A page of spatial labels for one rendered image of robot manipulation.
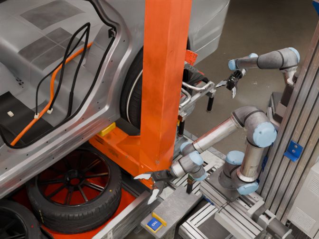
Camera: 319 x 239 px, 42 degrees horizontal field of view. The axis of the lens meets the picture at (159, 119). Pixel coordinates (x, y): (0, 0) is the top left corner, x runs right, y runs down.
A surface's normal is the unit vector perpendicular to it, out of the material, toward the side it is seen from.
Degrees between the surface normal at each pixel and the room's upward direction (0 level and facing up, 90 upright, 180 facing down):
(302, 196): 90
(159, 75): 90
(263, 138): 82
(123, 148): 90
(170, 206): 0
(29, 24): 6
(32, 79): 81
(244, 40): 0
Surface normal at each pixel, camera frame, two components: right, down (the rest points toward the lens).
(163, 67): -0.65, 0.50
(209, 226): 0.06, -0.72
